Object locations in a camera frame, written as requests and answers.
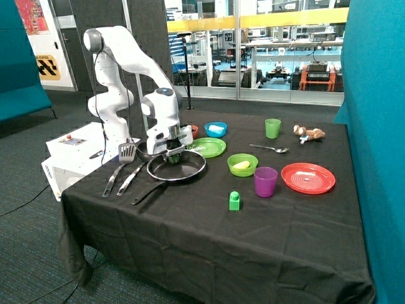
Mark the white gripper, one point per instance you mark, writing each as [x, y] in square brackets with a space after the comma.
[161, 139]

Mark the green toy capsicum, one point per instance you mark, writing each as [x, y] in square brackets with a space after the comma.
[173, 159]

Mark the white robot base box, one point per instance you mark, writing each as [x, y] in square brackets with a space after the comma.
[75, 155]

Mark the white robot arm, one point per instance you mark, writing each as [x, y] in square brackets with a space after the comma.
[115, 49]

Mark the green plate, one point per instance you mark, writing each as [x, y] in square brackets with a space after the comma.
[209, 147]

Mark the red plate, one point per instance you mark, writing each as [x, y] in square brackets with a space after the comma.
[308, 178]

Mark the black frying pan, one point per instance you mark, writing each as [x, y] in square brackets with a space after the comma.
[165, 174]

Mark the black ladle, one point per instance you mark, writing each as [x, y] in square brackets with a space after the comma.
[144, 157]

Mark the rear red bowl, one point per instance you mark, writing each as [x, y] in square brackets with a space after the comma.
[194, 131]

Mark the black slotted spatula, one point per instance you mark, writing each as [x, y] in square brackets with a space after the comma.
[126, 155]

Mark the blue bowl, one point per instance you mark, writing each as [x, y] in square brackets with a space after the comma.
[216, 134]

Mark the white toy food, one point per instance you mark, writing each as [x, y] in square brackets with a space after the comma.
[215, 128]

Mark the green bowl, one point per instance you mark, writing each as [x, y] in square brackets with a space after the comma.
[236, 158]

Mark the yellow toy food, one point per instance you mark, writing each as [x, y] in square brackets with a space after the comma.
[242, 165]

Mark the green toy block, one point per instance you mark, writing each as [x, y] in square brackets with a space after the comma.
[234, 201]

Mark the purple cup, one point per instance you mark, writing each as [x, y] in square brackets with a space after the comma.
[265, 179]

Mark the green cup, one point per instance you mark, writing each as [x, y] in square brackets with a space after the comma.
[272, 127]

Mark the black tablecloth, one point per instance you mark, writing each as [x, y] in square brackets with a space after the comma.
[289, 248]

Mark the metal spoon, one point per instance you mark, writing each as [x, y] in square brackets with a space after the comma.
[277, 150]

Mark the black tripod stand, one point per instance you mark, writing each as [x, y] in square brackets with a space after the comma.
[182, 36]

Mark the brown plush toy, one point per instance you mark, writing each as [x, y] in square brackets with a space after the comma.
[306, 135]

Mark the yellow black sign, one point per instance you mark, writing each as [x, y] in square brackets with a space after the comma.
[47, 67]

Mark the teal sofa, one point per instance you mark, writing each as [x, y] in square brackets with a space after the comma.
[21, 89]

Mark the teal partition panel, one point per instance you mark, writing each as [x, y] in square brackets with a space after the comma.
[373, 110]

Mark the red wall poster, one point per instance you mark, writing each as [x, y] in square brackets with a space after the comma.
[32, 16]

